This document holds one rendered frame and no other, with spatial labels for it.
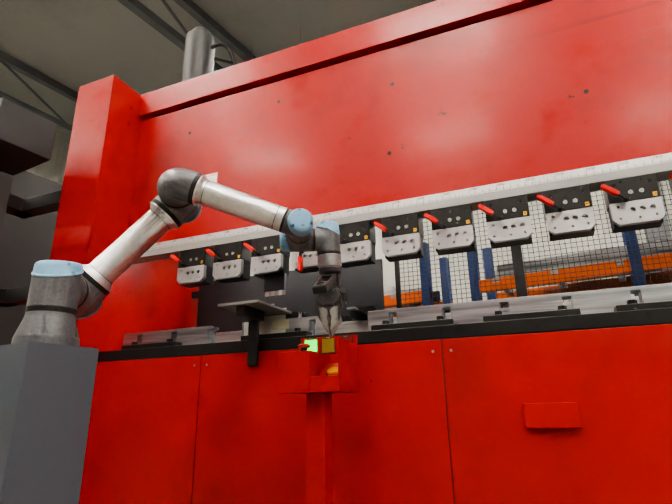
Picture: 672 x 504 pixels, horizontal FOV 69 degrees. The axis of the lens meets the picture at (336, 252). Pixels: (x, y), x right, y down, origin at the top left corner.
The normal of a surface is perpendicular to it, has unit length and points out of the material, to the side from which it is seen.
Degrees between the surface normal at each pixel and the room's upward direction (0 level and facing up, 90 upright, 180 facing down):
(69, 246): 90
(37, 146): 90
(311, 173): 90
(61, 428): 90
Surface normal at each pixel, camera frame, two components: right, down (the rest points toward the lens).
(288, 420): -0.38, -0.28
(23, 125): 0.87, -0.17
